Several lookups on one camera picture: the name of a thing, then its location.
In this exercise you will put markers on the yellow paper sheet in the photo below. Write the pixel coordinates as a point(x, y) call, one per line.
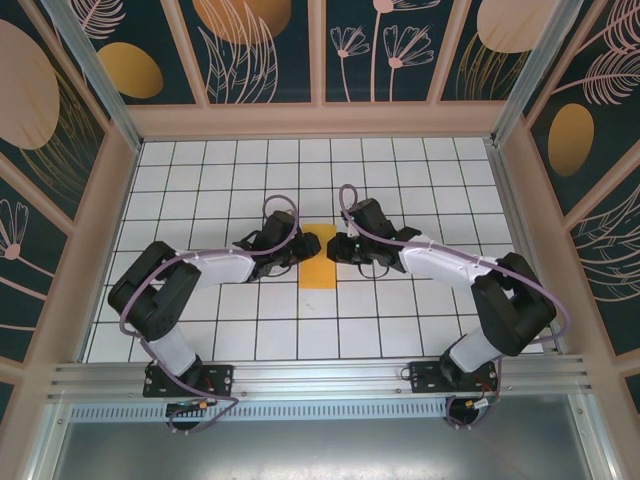
point(319, 277)

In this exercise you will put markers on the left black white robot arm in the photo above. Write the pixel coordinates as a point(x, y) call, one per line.
point(150, 310)

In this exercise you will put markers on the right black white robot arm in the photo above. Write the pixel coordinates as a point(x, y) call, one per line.
point(510, 310)

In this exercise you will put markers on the grey metal sheet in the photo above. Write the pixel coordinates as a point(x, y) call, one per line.
point(320, 450)

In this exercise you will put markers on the small circuit board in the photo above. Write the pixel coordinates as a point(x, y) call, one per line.
point(192, 406)
point(480, 402)

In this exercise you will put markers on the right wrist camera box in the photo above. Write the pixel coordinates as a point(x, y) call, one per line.
point(352, 230)

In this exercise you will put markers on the aluminium mounting rail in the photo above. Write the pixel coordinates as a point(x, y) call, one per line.
point(320, 375)

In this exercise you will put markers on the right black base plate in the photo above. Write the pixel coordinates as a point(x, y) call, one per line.
point(425, 377)

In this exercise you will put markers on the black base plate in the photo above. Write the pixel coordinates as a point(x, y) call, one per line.
point(215, 380)
point(425, 377)

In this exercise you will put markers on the aluminium side rail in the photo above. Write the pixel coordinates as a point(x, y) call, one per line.
point(505, 190)

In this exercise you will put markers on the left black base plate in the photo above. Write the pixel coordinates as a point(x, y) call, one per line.
point(215, 380)

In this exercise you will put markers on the aluminium corner post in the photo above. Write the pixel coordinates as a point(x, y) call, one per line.
point(102, 85)
point(534, 75)

